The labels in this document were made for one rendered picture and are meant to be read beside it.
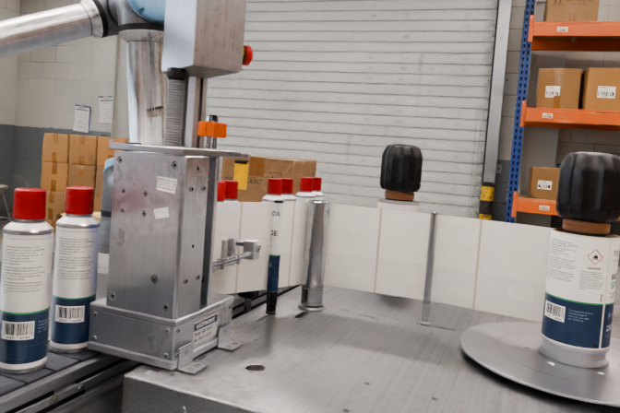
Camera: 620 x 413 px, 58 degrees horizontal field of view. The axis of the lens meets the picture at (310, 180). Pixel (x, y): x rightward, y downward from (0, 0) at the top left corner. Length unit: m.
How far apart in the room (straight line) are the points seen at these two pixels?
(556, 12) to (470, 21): 0.94
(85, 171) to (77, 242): 4.32
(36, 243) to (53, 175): 4.58
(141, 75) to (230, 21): 0.32
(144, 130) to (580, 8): 4.01
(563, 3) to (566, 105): 0.77
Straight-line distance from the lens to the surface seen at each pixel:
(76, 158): 5.12
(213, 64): 1.04
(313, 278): 0.96
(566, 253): 0.83
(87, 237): 0.75
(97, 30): 1.43
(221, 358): 0.76
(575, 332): 0.85
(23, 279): 0.70
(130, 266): 0.72
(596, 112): 4.67
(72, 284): 0.76
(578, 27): 4.75
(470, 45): 5.45
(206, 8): 1.05
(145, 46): 1.31
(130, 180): 0.71
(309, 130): 5.66
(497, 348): 0.87
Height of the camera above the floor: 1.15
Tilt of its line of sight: 3 degrees down
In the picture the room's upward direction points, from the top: 4 degrees clockwise
